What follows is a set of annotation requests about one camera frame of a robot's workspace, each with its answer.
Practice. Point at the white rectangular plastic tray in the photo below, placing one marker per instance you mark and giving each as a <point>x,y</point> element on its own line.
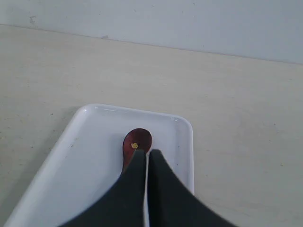
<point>87,159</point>

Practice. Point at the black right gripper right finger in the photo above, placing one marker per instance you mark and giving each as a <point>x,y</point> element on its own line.
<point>170,203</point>

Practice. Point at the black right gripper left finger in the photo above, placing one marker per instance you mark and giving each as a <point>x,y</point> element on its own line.
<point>122,204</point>

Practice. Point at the dark red wooden spoon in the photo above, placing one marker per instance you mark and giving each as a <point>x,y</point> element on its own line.
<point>138,139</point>

